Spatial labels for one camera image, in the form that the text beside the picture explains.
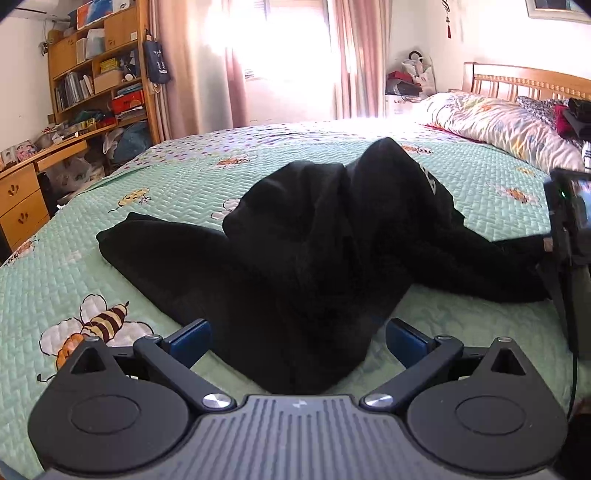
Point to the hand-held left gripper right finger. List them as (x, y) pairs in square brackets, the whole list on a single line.
[(406, 344)]

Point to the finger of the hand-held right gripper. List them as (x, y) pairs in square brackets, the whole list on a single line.
[(551, 272)]

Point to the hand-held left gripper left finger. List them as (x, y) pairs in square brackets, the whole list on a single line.
[(191, 344)]

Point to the black pants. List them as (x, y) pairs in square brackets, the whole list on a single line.
[(300, 254)]

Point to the striped white cloth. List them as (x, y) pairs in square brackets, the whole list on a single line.
[(586, 154)]

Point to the red garment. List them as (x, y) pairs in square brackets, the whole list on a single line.
[(565, 121)]

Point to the black white patterned cloth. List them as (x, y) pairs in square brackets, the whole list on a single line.
[(538, 108)]

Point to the floral white duvet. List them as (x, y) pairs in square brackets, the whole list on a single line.
[(485, 120)]

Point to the green bee-print quilt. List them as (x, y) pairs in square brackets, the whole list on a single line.
[(69, 277)]

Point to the wooden headboard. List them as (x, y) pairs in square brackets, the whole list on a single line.
[(508, 76)]

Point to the white cardboard box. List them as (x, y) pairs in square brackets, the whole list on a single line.
[(399, 106)]

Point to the clear plastic bag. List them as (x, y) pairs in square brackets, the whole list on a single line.
[(71, 174)]

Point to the teal plastic bag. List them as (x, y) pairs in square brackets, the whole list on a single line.
[(131, 143)]

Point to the white plastic bag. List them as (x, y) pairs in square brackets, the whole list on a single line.
[(420, 71)]

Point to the wooden desk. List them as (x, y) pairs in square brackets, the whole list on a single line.
[(18, 189)]

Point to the red tassel hanging ornament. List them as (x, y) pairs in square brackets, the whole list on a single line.
[(448, 21)]

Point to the red box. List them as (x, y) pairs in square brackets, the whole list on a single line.
[(127, 102)]

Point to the printed photo poster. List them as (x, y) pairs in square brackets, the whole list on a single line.
[(27, 151)]

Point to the row of books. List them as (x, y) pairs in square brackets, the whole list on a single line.
[(71, 90)]

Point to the navy hanging bag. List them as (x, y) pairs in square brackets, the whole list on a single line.
[(157, 62)]

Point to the bright window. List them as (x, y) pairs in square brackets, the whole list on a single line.
[(286, 41)]

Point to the wooden bookshelf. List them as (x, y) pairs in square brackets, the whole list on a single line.
[(113, 34)]

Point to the blue white box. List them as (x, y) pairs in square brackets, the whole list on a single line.
[(99, 11)]

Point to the white air conditioner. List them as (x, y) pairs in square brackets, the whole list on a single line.
[(41, 10)]

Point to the framed wall picture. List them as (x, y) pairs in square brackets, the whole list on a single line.
[(554, 7)]

